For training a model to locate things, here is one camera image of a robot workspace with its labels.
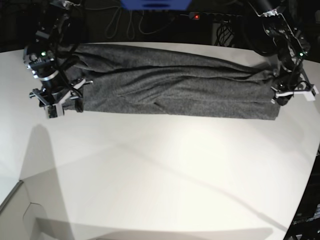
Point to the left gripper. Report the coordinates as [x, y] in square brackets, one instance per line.
[283, 93]

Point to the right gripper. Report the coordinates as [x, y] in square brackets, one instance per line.
[62, 94]

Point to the grey t-shirt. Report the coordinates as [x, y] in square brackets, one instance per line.
[175, 82]

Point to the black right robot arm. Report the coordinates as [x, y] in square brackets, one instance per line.
[48, 64]

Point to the blue box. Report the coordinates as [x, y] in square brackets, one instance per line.
[179, 5]

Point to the white power strip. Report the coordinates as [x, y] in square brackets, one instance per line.
[214, 17]

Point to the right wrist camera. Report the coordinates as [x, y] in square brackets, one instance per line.
[54, 111]

